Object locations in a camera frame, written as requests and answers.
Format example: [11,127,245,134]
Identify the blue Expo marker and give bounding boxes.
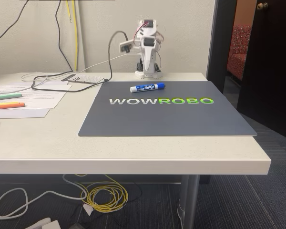
[130,83,167,93]

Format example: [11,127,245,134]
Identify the green marker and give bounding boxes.
[0,93,23,101]

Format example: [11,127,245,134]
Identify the orange marker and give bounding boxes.
[0,103,25,110]

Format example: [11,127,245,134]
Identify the grey WOWROBO mat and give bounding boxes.
[78,81,257,137]

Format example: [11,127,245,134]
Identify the dotted grid pad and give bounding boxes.
[68,73,105,85]

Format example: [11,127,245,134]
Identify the red patterned chair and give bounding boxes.
[226,24,252,81]

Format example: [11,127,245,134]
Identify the white printed paper sheet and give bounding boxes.
[0,83,73,110]

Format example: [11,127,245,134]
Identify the dark wooden door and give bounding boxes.
[236,0,286,142]

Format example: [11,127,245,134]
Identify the cream table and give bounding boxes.
[0,72,272,176]

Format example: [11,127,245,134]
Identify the white blank paper sheet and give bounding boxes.
[0,108,51,120]

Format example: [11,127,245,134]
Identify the grey metal table leg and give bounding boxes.
[177,175,201,229]

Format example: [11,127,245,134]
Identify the white power adapter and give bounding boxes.
[25,217,61,229]

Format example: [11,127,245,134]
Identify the white camera box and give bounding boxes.
[119,39,134,54]

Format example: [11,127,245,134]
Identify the black camera cable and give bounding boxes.
[31,30,130,93]

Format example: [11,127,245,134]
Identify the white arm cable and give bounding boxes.
[20,52,140,84]

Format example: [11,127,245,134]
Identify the black door frame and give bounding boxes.
[205,0,238,94]

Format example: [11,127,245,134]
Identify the long yellow wall cable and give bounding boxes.
[71,0,79,72]

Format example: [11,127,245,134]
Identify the short yellow wall cable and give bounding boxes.
[66,0,73,23]

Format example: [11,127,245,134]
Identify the black wall cable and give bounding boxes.
[55,0,73,72]

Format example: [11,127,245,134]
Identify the grey wall cable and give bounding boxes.
[0,0,29,44]

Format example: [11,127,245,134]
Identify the coiled yellow floor cable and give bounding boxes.
[75,174,129,213]

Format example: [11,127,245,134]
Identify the white floor cable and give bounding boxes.
[0,174,87,219]

